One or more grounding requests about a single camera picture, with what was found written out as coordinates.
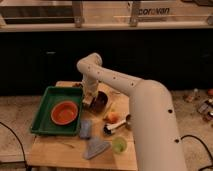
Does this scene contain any black floor cable right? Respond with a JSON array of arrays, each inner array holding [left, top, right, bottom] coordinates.
[[180, 134, 213, 171]]

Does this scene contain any grey blue eraser sponge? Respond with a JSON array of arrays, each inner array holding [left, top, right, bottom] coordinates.
[[79, 120, 92, 139]]

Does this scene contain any metal measuring cup black handle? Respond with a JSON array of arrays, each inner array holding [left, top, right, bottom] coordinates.
[[103, 114, 131, 135]]

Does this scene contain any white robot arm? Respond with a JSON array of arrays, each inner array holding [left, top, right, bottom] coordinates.
[[77, 53, 187, 171]]

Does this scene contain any green plastic cup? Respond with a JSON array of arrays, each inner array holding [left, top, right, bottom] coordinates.
[[112, 137, 127, 154]]

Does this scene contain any dark purple bowl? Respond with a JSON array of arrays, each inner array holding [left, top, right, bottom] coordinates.
[[90, 91, 108, 113]]

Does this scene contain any black floor cable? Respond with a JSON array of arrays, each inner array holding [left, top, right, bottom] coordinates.
[[0, 121, 33, 171], [180, 134, 213, 171]]

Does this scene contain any black floor cable left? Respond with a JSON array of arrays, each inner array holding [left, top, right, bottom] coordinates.
[[0, 121, 33, 171]]

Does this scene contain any grey triangular cloth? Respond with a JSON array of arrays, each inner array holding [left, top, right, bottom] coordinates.
[[83, 137, 110, 160]]

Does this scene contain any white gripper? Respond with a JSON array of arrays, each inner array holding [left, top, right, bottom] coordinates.
[[82, 77, 98, 107]]

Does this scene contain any green plastic tray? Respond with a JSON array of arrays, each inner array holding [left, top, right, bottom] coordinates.
[[31, 86, 83, 136]]

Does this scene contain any clutter on floor right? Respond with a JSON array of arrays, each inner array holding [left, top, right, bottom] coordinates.
[[184, 88, 213, 122]]

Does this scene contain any wooden shelf frame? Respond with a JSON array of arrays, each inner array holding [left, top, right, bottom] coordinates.
[[0, 0, 213, 32]]

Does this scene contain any orange bowl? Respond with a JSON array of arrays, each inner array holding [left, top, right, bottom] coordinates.
[[51, 101, 78, 125]]

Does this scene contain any dark food item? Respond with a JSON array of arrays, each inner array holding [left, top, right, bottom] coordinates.
[[72, 83, 83, 88]]

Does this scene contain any orange fruit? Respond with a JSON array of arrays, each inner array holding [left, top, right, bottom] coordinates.
[[105, 112, 119, 124]]

